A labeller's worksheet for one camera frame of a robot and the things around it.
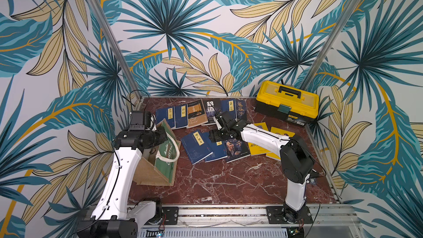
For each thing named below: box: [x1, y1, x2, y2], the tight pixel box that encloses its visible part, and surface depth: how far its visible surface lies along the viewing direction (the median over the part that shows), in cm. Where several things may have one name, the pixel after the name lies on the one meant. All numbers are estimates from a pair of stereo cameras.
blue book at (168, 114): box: [155, 106, 177, 130], surface depth 109 cm
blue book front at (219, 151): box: [201, 132, 229, 163], surface depth 92 cm
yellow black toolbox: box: [255, 80, 320, 127], surface depth 100 cm
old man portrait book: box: [223, 138, 251, 164], surface depth 94 cm
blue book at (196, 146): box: [180, 129, 214, 165], surface depth 96 cm
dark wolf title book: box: [201, 98, 222, 126], surface depth 115 cm
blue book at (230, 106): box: [220, 98, 238, 122], surface depth 113 cm
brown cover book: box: [186, 98, 209, 129], surface depth 109 cm
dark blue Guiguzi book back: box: [235, 99, 248, 122], surface depth 112 cm
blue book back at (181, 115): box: [174, 103, 188, 129], surface depth 108 cm
